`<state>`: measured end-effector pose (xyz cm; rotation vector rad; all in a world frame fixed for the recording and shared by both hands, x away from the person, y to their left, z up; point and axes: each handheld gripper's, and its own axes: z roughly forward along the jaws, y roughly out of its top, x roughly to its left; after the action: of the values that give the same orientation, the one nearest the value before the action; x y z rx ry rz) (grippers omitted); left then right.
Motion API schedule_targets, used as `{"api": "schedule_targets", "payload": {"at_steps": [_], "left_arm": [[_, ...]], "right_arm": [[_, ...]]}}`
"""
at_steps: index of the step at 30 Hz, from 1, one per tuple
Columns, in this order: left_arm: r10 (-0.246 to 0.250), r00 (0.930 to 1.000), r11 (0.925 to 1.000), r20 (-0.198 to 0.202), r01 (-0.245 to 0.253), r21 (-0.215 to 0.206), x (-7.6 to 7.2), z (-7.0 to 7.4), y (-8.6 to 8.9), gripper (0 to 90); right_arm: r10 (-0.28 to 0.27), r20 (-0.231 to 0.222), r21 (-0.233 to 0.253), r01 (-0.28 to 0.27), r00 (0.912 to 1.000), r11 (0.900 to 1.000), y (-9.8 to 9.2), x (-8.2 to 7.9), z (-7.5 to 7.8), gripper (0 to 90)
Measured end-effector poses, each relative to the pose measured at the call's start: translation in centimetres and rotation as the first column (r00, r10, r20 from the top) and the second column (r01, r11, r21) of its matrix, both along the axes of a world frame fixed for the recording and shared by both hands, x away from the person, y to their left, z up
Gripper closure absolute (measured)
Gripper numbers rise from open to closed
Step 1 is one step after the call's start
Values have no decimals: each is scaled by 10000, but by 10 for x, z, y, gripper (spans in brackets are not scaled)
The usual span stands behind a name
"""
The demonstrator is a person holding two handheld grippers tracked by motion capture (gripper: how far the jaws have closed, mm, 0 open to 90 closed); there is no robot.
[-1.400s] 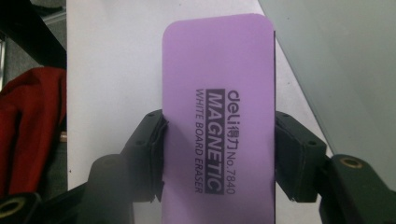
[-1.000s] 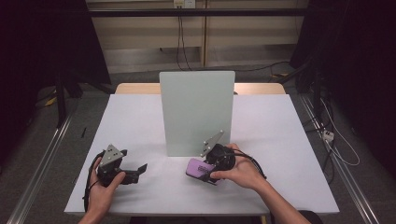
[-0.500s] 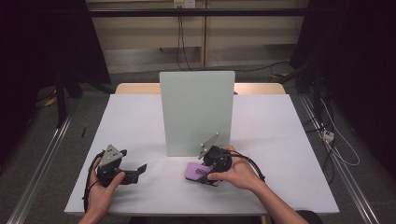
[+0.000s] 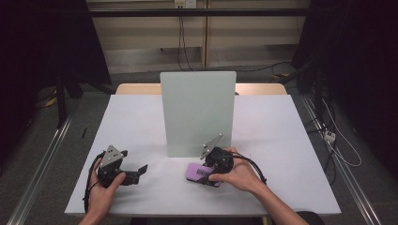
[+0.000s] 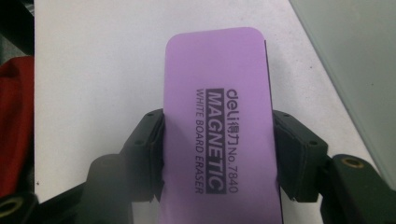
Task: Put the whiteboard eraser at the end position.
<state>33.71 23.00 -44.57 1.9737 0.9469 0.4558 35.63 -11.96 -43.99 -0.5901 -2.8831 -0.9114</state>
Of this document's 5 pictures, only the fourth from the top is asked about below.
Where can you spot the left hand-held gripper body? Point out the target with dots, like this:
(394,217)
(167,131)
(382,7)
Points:
(109,157)

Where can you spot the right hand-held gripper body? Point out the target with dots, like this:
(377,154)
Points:
(220,159)

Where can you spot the purple whiteboard eraser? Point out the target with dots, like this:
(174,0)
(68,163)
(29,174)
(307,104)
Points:
(197,171)

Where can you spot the person's right hand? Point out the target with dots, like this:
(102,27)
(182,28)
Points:
(242,176)

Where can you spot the person's left hand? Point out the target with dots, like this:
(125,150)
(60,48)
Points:
(100,197)

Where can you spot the white table mat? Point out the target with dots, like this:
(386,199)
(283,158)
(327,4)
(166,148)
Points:
(131,125)

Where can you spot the small black stick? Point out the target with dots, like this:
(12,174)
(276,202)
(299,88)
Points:
(84,132)

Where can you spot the frosted glass whiteboard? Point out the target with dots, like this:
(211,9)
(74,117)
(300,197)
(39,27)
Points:
(191,112)

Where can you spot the wooden table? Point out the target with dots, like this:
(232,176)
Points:
(137,89)

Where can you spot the black metal stand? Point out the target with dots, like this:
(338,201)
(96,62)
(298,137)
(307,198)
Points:
(61,103)

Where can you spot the white power strip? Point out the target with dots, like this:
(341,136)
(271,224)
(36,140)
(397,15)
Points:
(329,136)

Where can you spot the black curtain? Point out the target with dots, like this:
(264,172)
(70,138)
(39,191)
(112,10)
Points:
(40,40)
(359,62)

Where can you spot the black horizontal bar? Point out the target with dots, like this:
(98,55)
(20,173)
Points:
(140,12)

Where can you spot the aluminium floor rail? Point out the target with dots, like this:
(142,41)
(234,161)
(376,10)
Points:
(350,184)
(40,168)

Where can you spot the white wall socket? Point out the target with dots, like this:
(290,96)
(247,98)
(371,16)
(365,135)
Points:
(185,3)

